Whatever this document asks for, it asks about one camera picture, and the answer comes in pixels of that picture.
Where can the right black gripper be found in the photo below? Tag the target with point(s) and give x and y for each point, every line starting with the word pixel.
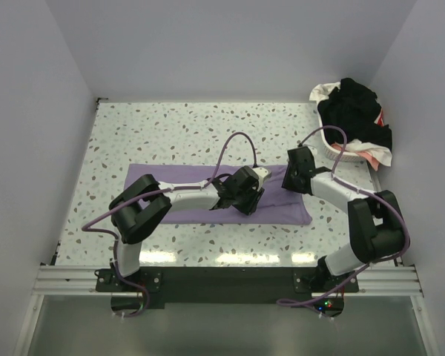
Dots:
pixel 287 183

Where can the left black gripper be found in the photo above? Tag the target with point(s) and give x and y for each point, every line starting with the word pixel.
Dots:
pixel 256 193

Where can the purple t shirt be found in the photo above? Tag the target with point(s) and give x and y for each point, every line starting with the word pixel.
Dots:
pixel 276 206

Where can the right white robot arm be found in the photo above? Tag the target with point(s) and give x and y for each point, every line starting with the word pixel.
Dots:
pixel 377 230

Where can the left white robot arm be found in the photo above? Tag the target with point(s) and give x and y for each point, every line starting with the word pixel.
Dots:
pixel 141 207

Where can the white pink t shirt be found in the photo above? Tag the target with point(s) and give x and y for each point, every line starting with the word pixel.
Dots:
pixel 356 151

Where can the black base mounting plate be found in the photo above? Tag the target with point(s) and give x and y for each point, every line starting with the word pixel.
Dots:
pixel 156 287

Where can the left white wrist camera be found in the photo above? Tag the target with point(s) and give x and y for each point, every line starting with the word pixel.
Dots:
pixel 264 174

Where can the aluminium frame rail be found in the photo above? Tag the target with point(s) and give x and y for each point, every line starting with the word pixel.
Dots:
pixel 376 281

